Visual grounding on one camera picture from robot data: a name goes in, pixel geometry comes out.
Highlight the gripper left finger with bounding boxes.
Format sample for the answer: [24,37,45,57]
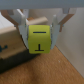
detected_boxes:
[1,8,31,50]

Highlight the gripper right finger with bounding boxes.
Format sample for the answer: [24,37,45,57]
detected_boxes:
[49,8,75,48]

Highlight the yellow block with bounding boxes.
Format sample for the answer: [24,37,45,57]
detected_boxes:
[27,23,55,55]

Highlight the wooden drawer box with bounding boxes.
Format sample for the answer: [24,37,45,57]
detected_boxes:
[0,25,32,73]

